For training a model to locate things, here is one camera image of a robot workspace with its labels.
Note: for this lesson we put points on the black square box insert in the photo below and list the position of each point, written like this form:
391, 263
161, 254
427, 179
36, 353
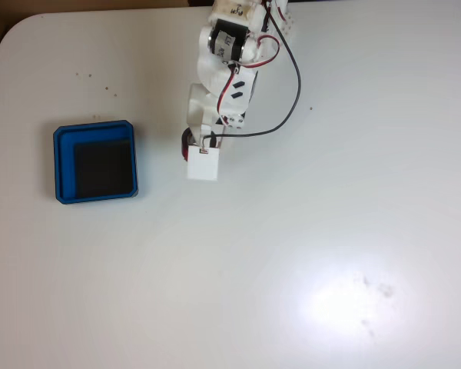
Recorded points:
103, 166

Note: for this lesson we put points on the red roll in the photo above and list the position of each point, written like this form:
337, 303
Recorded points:
185, 146

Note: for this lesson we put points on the white camera box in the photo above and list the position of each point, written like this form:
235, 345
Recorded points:
203, 165

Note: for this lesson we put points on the blue square box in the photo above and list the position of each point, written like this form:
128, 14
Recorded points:
61, 169

